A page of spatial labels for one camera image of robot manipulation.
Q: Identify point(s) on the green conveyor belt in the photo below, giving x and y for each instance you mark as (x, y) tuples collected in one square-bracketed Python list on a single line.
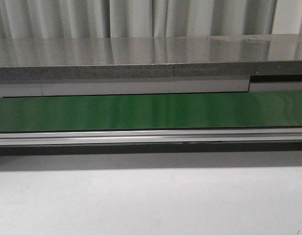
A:
[(151, 111)]

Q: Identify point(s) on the aluminium front conveyor rail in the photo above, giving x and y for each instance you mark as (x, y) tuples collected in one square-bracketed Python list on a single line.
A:
[(151, 136)]

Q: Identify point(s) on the grey stone-edged back table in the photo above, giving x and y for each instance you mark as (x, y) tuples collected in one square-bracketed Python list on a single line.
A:
[(62, 59)]

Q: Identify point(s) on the grey rear conveyor rail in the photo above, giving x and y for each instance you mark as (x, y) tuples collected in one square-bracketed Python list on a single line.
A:
[(172, 85)]

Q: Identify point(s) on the white pleated curtain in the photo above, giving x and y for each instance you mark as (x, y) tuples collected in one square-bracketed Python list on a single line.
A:
[(147, 18)]

